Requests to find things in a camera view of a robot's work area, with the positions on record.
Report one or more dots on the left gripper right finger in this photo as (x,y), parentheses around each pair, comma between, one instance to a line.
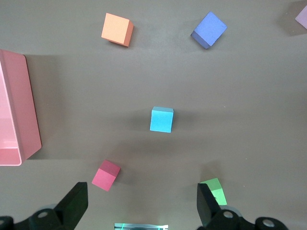
(206,206)

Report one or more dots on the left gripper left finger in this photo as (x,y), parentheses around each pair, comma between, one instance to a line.
(72,203)

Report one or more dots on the light blue foam block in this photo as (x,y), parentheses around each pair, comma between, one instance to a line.
(161,121)

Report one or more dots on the green foam block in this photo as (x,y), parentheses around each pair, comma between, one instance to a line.
(218,191)

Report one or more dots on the crimson foam block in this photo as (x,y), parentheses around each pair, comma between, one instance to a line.
(104,177)

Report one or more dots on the pink plastic bin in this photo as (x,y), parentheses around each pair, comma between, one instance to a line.
(21,107)

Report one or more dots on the brown table cover sheet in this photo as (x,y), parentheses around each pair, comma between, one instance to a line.
(153,79)

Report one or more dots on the purple foam block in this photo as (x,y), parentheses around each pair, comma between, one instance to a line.
(211,26)

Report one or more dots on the orange foam block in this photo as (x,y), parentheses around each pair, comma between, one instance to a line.
(115,27)

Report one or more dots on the pink foam block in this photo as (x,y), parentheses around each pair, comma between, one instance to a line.
(302,16)

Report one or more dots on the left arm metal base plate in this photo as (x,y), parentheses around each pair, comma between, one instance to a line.
(139,227)

